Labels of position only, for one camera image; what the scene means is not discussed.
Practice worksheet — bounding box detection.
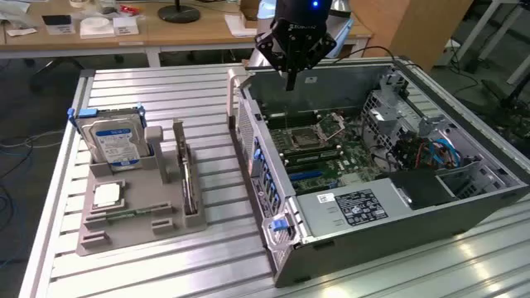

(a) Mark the open grey PC case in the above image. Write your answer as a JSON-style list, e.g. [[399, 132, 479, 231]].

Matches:
[[225, 55, 530, 289]]

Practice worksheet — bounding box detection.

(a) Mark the clear plastic bag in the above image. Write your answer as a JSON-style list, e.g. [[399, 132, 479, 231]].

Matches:
[[0, 0, 42, 29]]

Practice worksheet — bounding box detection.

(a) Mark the blue wire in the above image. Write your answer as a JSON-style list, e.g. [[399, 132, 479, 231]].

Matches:
[[429, 139, 461, 170]]

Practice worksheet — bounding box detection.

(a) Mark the black round lamp base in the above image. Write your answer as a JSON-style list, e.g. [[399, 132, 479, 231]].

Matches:
[[156, 0, 201, 24]]

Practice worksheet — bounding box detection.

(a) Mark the white box with round bowl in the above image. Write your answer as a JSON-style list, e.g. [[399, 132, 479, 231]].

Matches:
[[78, 17, 115, 40]]

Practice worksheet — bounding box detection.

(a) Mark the green motherboard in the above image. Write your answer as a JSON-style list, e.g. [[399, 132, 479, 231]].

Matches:
[[264, 108, 389, 190]]

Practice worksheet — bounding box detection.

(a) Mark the green RAM stick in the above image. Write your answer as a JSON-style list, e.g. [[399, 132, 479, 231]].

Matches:
[[105, 208, 153, 220]]

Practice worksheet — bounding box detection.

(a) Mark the black power cable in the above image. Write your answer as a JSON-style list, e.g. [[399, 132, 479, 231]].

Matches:
[[334, 46, 419, 68]]

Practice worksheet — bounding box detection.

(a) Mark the perforated metal disk bay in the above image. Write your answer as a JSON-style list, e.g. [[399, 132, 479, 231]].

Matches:
[[358, 89, 419, 150]]

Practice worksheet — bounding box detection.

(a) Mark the hard disk with blue carrier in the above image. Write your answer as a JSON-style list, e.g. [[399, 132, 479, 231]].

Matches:
[[66, 105, 154, 172]]

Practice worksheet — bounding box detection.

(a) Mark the white paper stack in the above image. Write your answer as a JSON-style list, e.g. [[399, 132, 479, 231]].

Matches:
[[224, 14, 260, 38]]

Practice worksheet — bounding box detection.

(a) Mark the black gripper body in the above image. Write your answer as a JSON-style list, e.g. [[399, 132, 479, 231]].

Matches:
[[270, 0, 332, 47]]

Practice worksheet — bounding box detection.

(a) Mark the silver CPU chip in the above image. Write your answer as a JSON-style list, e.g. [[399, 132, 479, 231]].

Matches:
[[91, 184, 121, 207]]

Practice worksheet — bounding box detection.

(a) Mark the brown cardboard box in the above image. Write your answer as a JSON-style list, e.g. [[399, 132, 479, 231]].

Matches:
[[238, 0, 262, 21]]

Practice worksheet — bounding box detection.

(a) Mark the white paper slip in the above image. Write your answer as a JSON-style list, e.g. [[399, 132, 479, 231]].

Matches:
[[5, 27, 38, 37]]

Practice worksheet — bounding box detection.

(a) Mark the white labelled box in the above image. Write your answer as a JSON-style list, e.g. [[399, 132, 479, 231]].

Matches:
[[111, 16, 140, 37]]

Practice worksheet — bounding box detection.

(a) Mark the black chair base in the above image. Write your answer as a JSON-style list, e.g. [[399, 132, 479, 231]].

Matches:
[[23, 57, 83, 93]]

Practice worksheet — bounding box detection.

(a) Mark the installed RAM stick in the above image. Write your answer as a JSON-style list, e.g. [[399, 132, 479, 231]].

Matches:
[[285, 151, 338, 165], [280, 147, 336, 157]]

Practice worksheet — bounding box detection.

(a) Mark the white floor cable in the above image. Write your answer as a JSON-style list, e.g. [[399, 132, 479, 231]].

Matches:
[[0, 130, 66, 148]]

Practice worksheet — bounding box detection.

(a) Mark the grey power supply unit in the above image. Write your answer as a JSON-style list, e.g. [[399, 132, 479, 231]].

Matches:
[[294, 178, 415, 237]]

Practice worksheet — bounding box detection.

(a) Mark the wooden cabinet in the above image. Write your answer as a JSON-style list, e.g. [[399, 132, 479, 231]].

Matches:
[[350, 0, 475, 72]]

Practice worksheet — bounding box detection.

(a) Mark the black floor stand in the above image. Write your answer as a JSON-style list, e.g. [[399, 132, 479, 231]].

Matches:
[[481, 58, 530, 109]]

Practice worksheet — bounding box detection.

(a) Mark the wooden desk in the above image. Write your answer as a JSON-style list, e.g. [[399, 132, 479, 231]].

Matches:
[[0, 0, 373, 60]]

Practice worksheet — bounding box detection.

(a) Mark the CPU socket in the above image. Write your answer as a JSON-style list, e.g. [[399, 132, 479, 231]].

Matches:
[[288, 127, 321, 150]]

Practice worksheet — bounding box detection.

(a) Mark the blue floor cable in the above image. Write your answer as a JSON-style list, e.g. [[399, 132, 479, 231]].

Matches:
[[0, 148, 33, 268]]

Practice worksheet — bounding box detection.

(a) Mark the white box with black lid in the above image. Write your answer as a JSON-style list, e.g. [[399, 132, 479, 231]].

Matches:
[[39, 14, 75, 35]]

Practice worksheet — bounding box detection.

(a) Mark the grey plastic parts rack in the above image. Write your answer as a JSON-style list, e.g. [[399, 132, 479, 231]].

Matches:
[[75, 117, 208, 257]]

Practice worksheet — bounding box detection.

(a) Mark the red wire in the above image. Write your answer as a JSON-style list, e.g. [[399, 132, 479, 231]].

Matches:
[[415, 141, 427, 168]]

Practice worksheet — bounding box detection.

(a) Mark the white desk frame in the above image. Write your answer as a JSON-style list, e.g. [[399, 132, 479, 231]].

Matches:
[[455, 0, 530, 84]]

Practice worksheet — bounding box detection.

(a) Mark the metal socket cover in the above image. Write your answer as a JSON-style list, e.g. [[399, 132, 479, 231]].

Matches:
[[314, 112, 348, 137]]

